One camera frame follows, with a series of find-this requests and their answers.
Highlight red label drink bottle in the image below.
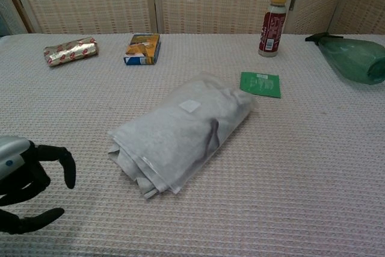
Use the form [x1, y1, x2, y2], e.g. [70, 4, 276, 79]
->
[257, 0, 289, 58]

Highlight white textured tablecloth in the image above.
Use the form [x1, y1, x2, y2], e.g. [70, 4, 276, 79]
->
[0, 33, 385, 257]

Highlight blue yellow snack box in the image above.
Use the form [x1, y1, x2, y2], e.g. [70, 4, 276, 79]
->
[123, 33, 161, 66]

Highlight green plastic spray bottle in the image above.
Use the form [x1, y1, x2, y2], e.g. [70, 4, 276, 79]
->
[304, 32, 385, 85]

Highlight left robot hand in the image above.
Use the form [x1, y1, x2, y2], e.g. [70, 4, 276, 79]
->
[0, 135, 76, 235]

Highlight bagged grey cloth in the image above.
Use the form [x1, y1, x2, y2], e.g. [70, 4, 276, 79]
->
[107, 72, 259, 195]

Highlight green sachet packet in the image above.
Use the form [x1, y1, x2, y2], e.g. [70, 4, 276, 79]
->
[239, 71, 282, 99]

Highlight gold red wrapped package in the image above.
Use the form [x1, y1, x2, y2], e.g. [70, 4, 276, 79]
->
[43, 37, 99, 67]

